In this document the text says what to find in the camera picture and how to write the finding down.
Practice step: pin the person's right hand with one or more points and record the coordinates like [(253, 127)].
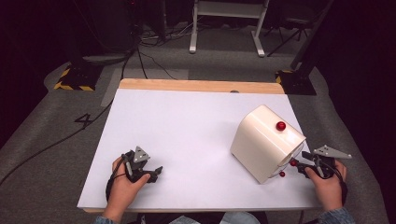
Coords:
[(327, 189)]

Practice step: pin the cream box with red knobs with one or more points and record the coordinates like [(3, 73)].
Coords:
[(264, 143)]

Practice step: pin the black yellow striped stand base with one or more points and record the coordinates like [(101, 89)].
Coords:
[(77, 77)]

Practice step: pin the black stand base with pole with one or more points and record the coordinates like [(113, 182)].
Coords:
[(299, 82)]

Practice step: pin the person's left hand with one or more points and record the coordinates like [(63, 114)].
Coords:
[(124, 189)]

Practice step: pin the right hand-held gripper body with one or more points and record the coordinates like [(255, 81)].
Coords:
[(327, 152)]

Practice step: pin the white metal stand frame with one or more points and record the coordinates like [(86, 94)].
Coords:
[(193, 37)]

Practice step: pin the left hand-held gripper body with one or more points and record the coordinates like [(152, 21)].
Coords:
[(139, 155)]

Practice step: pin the white table cover sheet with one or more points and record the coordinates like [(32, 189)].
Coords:
[(186, 140)]

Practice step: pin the black tripod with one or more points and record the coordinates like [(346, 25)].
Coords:
[(294, 31)]

